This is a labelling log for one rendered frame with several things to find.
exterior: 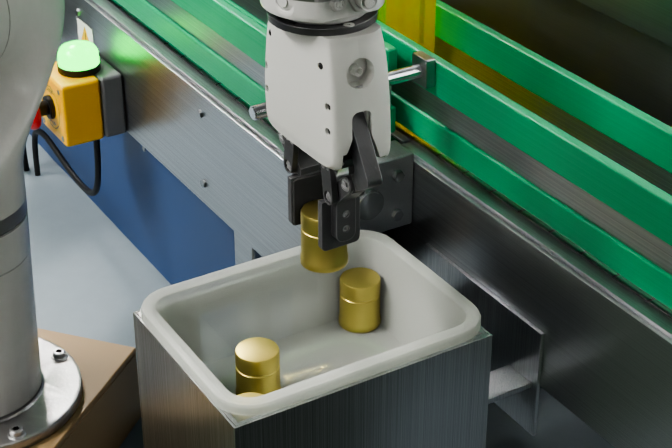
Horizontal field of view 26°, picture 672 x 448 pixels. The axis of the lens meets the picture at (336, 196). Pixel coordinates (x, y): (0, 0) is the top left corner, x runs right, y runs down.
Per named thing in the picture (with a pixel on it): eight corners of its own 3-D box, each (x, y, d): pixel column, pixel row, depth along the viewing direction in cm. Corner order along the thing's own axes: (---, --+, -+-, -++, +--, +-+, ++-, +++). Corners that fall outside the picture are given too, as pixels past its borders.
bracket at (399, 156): (416, 226, 127) (418, 155, 124) (323, 255, 123) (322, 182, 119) (393, 209, 130) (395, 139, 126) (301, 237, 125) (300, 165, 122)
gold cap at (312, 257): (316, 278, 105) (315, 225, 103) (291, 257, 108) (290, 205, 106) (357, 264, 107) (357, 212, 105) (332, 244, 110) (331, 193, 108)
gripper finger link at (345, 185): (379, 172, 100) (378, 255, 104) (355, 154, 103) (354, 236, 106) (340, 183, 99) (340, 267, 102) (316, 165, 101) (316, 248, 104)
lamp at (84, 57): (107, 72, 153) (105, 45, 152) (67, 81, 151) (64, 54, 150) (90, 57, 157) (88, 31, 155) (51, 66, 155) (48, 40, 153)
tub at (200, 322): (491, 413, 114) (497, 320, 109) (236, 513, 103) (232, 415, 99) (371, 308, 127) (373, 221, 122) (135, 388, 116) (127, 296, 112)
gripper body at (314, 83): (411, 8, 95) (407, 160, 101) (330, -37, 103) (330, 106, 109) (313, 31, 92) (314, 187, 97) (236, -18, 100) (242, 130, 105)
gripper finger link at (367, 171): (395, 159, 96) (370, 203, 100) (343, 67, 99) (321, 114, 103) (380, 163, 95) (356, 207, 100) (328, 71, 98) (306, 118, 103)
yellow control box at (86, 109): (128, 137, 157) (123, 73, 153) (62, 153, 153) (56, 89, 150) (102, 112, 162) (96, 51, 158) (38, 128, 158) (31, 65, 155)
